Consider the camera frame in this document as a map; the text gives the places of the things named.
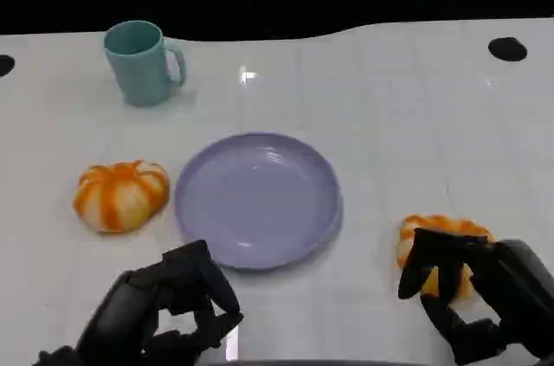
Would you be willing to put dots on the lilac plate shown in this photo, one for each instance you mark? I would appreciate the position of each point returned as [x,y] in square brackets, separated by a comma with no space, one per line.
[255,197]

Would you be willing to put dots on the orange white twisted bread roll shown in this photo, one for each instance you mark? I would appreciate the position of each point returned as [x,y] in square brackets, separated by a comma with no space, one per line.
[433,222]

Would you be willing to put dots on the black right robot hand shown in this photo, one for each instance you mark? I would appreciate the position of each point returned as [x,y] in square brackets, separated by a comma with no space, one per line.
[515,284]

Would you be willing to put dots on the pale green mug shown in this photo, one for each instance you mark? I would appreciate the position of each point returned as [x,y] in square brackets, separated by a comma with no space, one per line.
[138,72]

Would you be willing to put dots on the orange white round bread roll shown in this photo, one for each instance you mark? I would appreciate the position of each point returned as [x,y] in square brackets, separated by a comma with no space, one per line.
[121,199]

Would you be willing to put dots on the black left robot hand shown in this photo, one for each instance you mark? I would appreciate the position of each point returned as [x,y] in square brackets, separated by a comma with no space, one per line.
[125,314]

